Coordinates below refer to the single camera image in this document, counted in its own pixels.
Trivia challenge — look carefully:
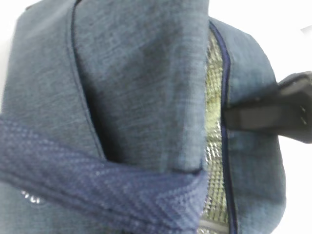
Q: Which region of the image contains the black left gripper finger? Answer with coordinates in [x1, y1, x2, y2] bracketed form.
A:
[223, 71, 312, 144]

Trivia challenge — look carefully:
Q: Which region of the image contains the dark blue lunch bag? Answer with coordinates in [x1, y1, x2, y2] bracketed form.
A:
[0, 0, 286, 234]

